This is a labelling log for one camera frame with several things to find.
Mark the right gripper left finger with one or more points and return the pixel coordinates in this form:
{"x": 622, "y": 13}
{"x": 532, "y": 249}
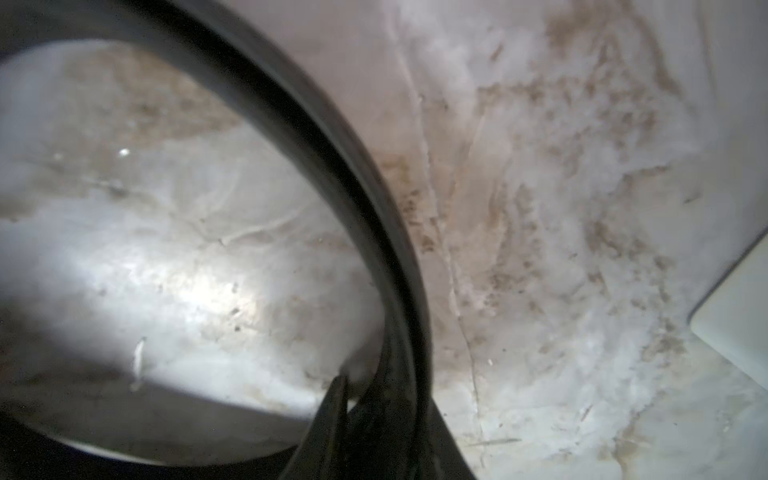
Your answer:
{"x": 320, "y": 456}

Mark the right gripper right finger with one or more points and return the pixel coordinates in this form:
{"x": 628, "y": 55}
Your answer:
{"x": 447, "y": 461}

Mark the long black belt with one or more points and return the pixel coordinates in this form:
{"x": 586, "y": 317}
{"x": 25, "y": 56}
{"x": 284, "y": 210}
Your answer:
{"x": 387, "y": 431}

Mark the white divided storage box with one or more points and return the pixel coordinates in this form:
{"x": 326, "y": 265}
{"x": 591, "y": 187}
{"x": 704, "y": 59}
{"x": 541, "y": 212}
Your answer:
{"x": 732, "y": 318}

